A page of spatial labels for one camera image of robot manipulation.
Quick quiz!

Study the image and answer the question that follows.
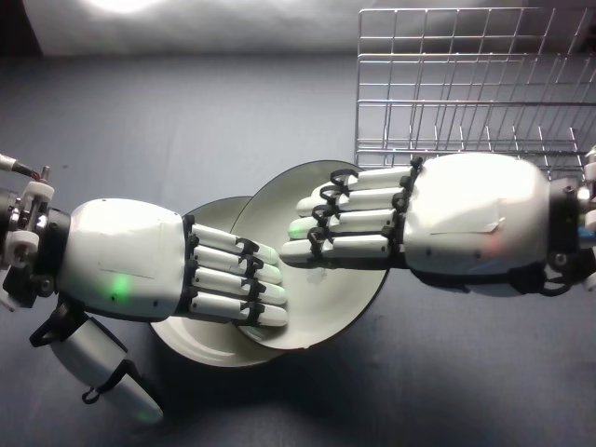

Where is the white backdrop sheet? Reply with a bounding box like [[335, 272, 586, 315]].
[[34, 0, 596, 60]]

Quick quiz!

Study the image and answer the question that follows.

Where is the silver wire dish rack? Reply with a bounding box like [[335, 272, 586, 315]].
[[356, 7, 596, 181]]

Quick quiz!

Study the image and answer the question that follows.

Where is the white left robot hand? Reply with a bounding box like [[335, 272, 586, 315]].
[[28, 197, 290, 426]]

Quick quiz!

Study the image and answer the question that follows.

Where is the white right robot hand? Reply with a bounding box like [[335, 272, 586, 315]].
[[280, 153, 576, 299]]

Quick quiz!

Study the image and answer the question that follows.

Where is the white plate with dark rim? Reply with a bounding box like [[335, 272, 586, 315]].
[[148, 195, 292, 370], [235, 160, 392, 351]]

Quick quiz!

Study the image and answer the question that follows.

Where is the grey tablecloth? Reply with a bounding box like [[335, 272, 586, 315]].
[[0, 48, 596, 447]]

